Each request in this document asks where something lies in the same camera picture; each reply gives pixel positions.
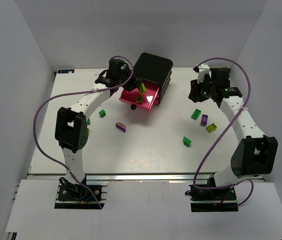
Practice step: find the purple curved butterfly lego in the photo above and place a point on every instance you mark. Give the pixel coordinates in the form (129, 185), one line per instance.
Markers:
(120, 126)

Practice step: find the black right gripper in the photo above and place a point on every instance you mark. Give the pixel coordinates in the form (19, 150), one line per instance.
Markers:
(196, 92)

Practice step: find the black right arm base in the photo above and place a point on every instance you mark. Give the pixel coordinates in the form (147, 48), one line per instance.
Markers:
(212, 201)

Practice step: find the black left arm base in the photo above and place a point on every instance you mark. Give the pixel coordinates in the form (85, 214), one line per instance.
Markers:
(71, 196)

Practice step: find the aluminium front rail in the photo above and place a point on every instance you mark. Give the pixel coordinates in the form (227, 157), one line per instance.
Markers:
(183, 177)

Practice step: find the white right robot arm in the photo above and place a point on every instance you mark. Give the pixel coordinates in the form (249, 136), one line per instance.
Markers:
(256, 152)

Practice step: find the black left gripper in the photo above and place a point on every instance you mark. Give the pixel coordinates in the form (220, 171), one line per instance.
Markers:
(131, 83)

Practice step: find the lime lego brick right side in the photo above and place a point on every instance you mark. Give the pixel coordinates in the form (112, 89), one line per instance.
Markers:
(211, 128)

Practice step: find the lime lego brick with studs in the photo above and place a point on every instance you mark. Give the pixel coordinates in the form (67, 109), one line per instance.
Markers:
(141, 88)

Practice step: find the blue label left corner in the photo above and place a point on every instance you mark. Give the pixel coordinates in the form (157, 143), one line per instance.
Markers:
(65, 71)

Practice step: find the green flat lego brick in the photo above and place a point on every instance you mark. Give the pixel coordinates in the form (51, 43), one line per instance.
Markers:
(196, 114)

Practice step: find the small green lego brick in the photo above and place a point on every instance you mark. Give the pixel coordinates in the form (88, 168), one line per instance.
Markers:
(102, 113)

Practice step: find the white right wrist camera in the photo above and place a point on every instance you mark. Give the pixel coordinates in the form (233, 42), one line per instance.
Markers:
(201, 70)

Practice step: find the black drawer cabinet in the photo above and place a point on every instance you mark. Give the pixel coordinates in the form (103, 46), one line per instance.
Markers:
(155, 73)

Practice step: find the purple butterfly lego brick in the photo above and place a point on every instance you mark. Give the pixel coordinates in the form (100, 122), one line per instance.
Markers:
(204, 120)

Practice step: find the lime green lego brick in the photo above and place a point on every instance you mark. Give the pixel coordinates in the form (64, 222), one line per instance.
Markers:
(139, 99)

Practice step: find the pink drawer with black knob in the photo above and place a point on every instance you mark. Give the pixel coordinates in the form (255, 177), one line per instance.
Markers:
(143, 101)

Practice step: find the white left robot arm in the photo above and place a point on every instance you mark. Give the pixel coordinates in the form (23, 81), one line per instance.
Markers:
(71, 129)

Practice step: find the green sloped lego brick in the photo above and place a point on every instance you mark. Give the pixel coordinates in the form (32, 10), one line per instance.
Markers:
(186, 141)

